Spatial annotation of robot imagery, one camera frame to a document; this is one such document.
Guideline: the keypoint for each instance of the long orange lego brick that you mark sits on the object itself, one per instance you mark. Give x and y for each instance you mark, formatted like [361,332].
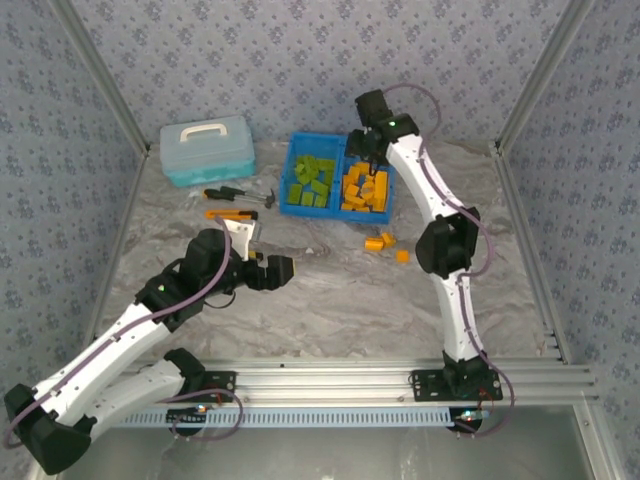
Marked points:
[381,187]

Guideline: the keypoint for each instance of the aluminium frame post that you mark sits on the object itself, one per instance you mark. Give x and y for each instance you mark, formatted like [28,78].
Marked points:
[100,75]
[544,75]

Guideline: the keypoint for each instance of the aluminium side rail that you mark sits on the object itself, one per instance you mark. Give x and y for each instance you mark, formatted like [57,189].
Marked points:
[114,260]

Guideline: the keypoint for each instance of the orange black utility knife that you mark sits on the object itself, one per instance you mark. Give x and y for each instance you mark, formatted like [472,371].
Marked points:
[222,214]

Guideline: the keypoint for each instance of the light blue storage box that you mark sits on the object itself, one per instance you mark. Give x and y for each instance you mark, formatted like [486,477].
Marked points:
[210,155]

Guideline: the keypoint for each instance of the green lego brick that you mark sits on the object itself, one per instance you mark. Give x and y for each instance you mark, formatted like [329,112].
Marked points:
[301,172]
[326,165]
[307,199]
[321,201]
[318,186]
[295,194]
[329,178]
[309,162]

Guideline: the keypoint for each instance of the aluminium mounting rail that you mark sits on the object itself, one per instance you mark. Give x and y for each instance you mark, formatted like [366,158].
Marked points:
[320,380]

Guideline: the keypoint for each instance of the blue divided plastic bin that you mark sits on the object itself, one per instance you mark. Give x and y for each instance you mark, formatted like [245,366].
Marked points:
[310,214]

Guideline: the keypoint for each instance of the orange lego brick with hole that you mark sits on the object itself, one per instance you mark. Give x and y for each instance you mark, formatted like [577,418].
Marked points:
[363,192]

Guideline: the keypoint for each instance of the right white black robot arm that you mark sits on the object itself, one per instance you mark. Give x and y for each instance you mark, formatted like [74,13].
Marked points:
[450,320]

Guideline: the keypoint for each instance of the small LED circuit board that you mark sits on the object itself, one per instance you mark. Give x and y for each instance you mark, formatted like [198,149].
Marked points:
[182,419]
[465,420]

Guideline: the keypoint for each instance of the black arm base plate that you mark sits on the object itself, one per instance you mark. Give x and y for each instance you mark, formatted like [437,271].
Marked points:
[425,385]
[222,387]

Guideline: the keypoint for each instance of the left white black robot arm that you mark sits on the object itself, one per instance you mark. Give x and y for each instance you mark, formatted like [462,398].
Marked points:
[110,350]

